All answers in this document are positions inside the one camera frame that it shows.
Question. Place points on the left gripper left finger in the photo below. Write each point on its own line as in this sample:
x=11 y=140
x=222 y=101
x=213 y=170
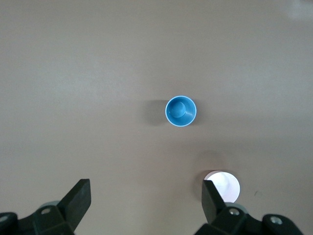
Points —
x=73 y=203

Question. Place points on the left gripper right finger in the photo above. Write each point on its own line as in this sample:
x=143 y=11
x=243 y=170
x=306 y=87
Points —
x=212 y=203

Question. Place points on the blue plastic cup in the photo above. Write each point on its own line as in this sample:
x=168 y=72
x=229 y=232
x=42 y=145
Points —
x=181 y=111

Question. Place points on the pink bowl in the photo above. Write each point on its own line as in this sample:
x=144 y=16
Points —
x=228 y=187

